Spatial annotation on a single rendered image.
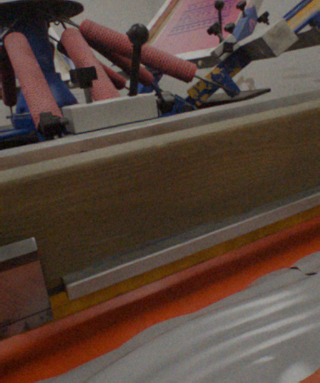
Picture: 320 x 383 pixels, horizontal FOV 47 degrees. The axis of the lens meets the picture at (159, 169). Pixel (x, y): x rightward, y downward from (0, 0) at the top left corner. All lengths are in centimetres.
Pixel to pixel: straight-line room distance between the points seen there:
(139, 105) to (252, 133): 28
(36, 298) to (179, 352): 8
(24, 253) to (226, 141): 15
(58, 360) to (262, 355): 11
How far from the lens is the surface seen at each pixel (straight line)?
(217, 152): 25
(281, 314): 23
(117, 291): 26
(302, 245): 32
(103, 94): 72
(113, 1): 475
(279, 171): 29
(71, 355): 24
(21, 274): 21
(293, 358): 21
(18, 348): 26
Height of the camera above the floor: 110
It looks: 14 degrees down
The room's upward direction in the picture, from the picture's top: 9 degrees counter-clockwise
